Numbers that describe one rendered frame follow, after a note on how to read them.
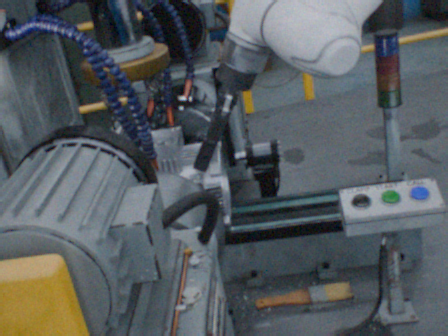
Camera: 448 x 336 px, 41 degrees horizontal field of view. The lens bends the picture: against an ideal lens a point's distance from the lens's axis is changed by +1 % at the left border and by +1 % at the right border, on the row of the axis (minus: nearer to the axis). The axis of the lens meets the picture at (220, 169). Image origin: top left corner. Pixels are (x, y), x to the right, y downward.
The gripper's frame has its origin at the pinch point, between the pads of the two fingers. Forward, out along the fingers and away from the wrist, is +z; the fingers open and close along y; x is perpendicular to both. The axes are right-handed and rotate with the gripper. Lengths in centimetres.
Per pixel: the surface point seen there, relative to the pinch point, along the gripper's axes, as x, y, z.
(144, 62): -17.5, 1.2, -14.7
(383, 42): 34, -33, -29
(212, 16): -7, -65, -14
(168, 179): -6.1, 18.4, -1.3
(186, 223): -1.5, 30.8, -1.1
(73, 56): -87, -307, 96
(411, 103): 71, -94, -5
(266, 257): 21.1, 1.1, 18.0
